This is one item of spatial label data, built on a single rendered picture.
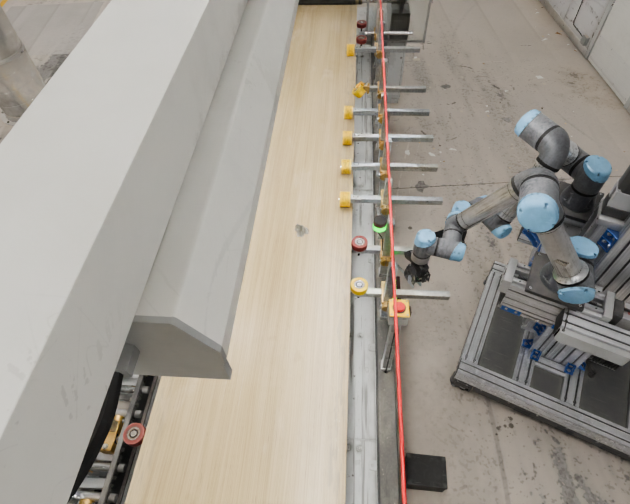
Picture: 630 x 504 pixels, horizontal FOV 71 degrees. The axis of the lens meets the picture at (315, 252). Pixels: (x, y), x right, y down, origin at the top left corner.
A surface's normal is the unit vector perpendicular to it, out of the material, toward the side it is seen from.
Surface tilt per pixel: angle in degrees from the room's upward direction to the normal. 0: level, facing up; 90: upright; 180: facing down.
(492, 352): 0
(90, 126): 0
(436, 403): 0
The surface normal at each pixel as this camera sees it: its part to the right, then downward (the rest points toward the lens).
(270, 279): -0.04, -0.61
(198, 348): -0.07, 0.79
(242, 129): 0.85, -0.27
